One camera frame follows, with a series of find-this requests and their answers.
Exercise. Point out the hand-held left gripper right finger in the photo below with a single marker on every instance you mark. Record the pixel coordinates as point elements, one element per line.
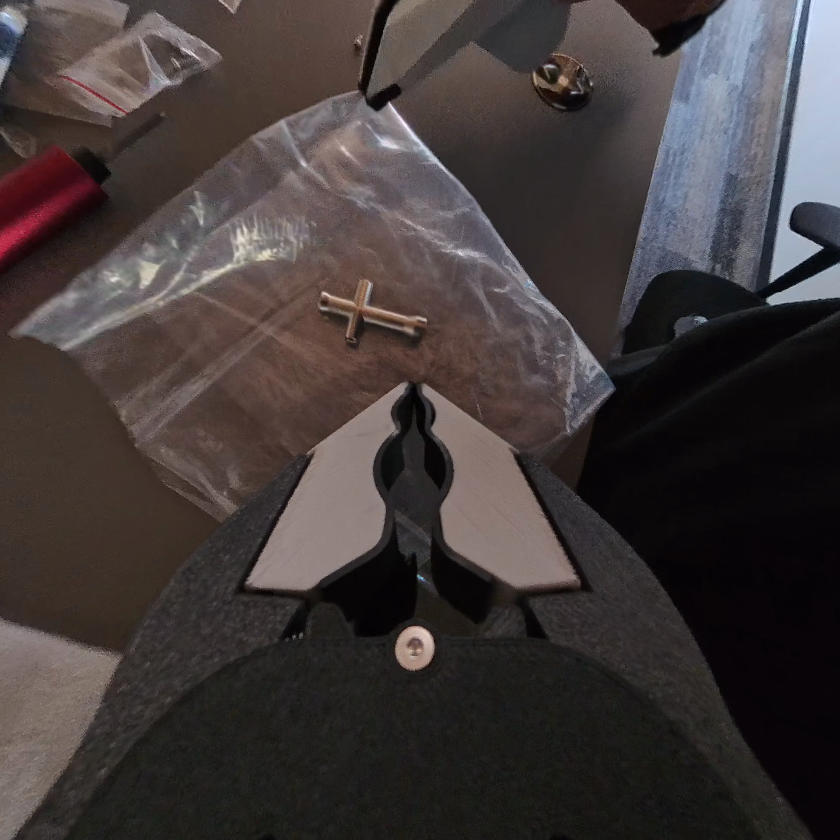
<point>499,512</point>

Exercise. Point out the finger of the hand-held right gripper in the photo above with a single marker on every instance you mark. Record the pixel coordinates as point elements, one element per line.
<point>371,52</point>
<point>459,33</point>

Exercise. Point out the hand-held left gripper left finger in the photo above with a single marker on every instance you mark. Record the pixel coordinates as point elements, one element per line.
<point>321,512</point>

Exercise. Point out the large clear parts bag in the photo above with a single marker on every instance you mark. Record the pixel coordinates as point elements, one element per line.
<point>262,229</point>

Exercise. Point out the clear screw bag red zip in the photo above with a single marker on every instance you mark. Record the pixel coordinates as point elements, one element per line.
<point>131,72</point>

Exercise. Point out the person's right hand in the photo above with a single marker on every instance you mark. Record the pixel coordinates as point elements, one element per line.
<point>676,10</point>

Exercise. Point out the round metal disc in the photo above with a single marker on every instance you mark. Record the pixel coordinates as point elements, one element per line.
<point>563,82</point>

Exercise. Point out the silver cross wrench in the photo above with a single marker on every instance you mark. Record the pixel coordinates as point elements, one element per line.
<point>358,310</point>

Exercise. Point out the black office chair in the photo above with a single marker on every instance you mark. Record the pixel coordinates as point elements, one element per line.
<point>814,229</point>

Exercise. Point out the red electric screwdriver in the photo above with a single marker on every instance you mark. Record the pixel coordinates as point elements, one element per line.
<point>39,203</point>

